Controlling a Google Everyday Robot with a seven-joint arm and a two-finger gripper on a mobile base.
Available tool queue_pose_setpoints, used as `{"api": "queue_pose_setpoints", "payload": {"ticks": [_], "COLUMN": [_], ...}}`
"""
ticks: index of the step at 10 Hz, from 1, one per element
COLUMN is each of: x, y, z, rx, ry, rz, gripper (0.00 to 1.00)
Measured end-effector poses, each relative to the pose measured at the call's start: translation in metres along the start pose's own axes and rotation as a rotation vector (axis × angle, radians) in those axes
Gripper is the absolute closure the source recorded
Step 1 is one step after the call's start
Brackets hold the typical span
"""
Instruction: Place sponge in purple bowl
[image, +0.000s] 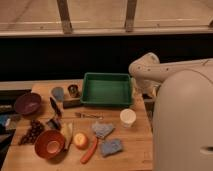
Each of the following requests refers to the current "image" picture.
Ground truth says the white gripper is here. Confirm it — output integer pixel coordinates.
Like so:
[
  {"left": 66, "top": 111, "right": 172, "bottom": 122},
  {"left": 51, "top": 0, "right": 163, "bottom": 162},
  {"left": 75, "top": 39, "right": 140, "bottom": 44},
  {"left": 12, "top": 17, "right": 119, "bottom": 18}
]
[{"left": 136, "top": 79, "right": 160, "bottom": 98}]

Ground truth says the blue sponge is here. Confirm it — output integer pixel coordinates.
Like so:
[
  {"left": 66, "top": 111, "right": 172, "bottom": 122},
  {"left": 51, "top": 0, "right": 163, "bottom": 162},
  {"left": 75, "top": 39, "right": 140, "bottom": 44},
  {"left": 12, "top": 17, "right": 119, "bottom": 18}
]
[{"left": 100, "top": 139, "right": 123, "bottom": 157}]

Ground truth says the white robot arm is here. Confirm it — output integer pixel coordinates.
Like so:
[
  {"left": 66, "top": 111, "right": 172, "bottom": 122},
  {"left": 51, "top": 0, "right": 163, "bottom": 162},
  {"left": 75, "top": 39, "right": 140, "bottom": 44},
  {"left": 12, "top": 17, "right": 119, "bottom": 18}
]
[{"left": 129, "top": 53, "right": 213, "bottom": 171}]

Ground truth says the orange bowl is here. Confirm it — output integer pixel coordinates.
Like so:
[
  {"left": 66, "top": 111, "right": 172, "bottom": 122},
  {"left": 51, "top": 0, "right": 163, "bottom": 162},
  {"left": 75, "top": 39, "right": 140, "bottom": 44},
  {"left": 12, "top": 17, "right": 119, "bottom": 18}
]
[{"left": 34, "top": 130, "right": 65, "bottom": 159}]

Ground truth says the purple bowl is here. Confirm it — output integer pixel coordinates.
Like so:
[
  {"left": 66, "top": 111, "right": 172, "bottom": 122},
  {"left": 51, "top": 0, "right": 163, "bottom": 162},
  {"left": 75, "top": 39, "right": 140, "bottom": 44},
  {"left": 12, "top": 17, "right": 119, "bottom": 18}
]
[{"left": 14, "top": 92, "right": 42, "bottom": 115}]

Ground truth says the white cup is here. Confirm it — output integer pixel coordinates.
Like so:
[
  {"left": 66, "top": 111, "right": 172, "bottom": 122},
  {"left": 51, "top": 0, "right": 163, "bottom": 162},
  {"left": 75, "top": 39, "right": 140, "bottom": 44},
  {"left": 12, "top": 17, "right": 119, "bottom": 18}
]
[{"left": 120, "top": 109, "right": 136, "bottom": 128}]

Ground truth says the green plastic tray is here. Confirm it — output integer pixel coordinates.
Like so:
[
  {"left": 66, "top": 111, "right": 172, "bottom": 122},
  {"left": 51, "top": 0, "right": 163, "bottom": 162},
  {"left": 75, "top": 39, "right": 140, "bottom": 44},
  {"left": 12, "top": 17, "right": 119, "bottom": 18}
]
[{"left": 80, "top": 72, "right": 133, "bottom": 107}]

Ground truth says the grey blue cloth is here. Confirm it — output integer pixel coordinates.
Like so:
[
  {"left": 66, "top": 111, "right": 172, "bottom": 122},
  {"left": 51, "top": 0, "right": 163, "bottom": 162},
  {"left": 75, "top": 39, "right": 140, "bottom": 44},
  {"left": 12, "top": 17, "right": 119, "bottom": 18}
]
[{"left": 92, "top": 122, "right": 115, "bottom": 139}]

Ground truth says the metal fork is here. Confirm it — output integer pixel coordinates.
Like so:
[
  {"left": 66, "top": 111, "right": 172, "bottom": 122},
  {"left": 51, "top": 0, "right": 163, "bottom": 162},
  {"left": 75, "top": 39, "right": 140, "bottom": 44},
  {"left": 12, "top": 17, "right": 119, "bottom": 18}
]
[{"left": 75, "top": 112, "right": 103, "bottom": 119}]

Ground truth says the orange carrot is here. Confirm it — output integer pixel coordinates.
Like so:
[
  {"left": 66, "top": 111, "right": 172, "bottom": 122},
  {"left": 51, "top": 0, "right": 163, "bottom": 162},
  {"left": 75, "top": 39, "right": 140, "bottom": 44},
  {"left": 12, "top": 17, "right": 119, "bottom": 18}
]
[{"left": 80, "top": 137, "right": 98, "bottom": 164}]

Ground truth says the dark wooden block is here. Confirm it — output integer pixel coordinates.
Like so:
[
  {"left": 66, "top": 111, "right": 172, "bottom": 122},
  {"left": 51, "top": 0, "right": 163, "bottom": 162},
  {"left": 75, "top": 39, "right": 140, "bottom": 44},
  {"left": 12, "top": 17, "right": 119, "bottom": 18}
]
[{"left": 63, "top": 99, "right": 82, "bottom": 109}]

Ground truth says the yellow red apple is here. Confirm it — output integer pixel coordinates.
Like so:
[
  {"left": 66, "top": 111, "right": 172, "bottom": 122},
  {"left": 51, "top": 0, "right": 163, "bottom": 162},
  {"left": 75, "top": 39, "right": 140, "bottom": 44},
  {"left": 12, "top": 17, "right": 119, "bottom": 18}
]
[{"left": 73, "top": 133, "right": 89, "bottom": 150}]

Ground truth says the yellow banana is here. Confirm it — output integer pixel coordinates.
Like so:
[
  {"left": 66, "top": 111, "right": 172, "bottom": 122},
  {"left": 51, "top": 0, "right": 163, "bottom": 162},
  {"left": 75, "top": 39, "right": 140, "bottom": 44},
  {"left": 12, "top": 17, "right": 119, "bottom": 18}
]
[{"left": 61, "top": 123, "right": 73, "bottom": 150}]

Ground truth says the blue grey round object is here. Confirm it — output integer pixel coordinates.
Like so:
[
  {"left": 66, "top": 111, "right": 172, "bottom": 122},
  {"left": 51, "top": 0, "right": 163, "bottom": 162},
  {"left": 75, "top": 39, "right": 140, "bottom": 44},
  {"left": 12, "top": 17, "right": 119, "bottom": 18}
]
[{"left": 51, "top": 87, "right": 64, "bottom": 102}]

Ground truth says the dark grape bunch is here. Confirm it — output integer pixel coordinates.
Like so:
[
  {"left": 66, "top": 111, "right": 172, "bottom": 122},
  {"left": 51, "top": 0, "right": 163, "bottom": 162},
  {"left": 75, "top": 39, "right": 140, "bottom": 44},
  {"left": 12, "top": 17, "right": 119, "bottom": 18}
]
[{"left": 19, "top": 120, "right": 45, "bottom": 145}]

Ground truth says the black handled knife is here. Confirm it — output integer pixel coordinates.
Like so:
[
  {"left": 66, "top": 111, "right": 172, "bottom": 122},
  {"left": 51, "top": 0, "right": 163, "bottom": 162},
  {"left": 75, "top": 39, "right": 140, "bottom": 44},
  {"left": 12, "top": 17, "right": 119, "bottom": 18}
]
[{"left": 49, "top": 97, "right": 62, "bottom": 117}]

